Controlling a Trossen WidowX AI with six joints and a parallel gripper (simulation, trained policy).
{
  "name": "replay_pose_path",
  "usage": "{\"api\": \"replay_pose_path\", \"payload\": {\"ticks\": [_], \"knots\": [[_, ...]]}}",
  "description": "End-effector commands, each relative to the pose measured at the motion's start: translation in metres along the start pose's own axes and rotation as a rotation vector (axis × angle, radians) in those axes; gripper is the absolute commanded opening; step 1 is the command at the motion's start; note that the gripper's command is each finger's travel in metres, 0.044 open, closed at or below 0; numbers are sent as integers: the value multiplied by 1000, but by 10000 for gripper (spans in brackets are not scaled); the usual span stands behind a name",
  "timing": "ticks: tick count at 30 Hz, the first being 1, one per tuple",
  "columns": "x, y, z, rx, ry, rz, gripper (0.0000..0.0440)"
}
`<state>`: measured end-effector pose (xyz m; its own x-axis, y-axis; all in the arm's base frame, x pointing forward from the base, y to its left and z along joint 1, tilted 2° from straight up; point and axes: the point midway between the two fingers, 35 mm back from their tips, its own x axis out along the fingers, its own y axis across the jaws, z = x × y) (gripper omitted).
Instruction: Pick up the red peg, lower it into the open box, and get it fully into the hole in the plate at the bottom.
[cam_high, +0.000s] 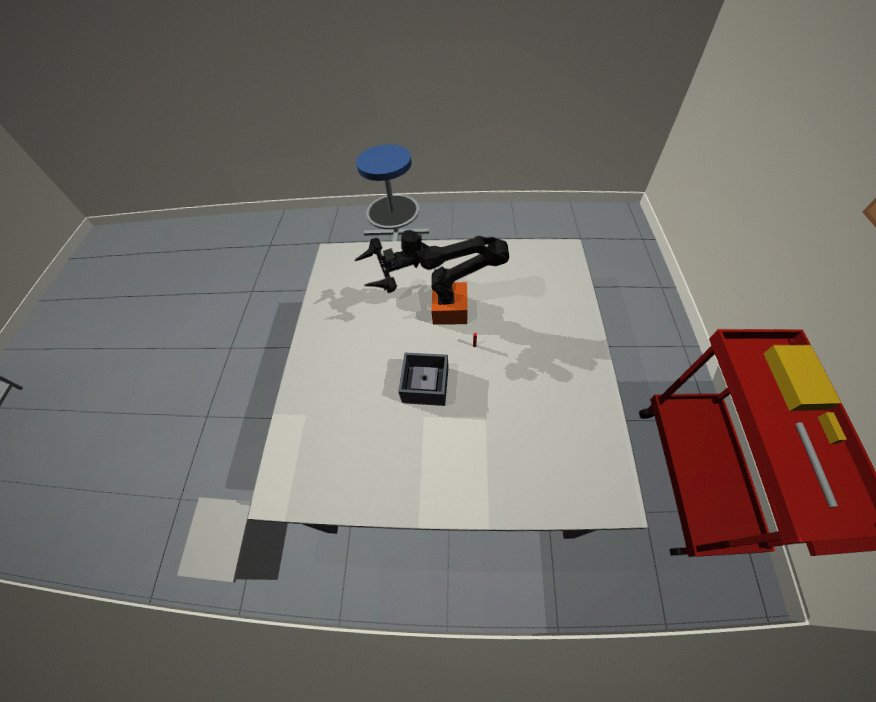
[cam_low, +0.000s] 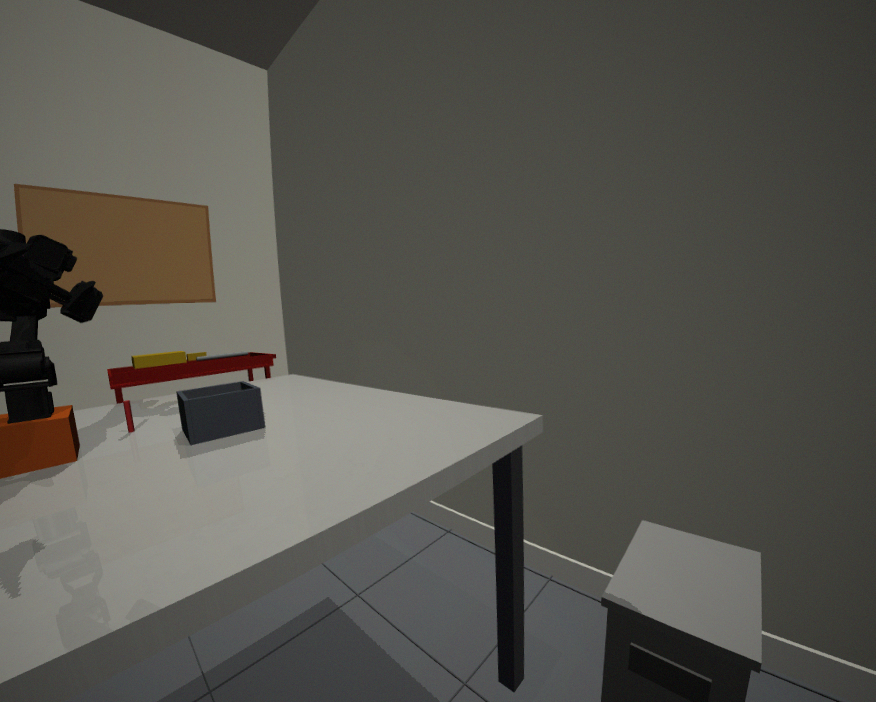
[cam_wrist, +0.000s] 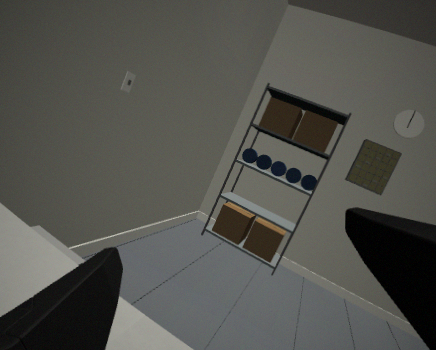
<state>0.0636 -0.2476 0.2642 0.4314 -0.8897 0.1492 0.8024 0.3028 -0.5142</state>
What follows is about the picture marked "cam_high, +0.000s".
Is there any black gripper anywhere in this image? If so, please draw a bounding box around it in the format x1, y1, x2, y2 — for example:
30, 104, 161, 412
354, 238, 405, 293

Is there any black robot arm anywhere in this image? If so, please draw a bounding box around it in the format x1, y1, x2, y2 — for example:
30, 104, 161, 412
383, 230, 509, 305

